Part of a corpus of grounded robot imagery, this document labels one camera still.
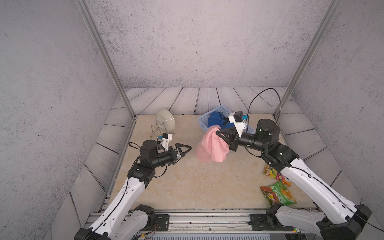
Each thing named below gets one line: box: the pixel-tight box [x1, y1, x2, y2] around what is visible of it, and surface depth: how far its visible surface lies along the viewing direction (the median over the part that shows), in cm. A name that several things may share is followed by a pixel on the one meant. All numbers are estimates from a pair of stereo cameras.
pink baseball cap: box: [195, 125, 230, 163], surface depth 63 cm
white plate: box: [156, 108, 176, 134], surface depth 101 cm
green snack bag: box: [260, 181, 298, 206], surface depth 80 cm
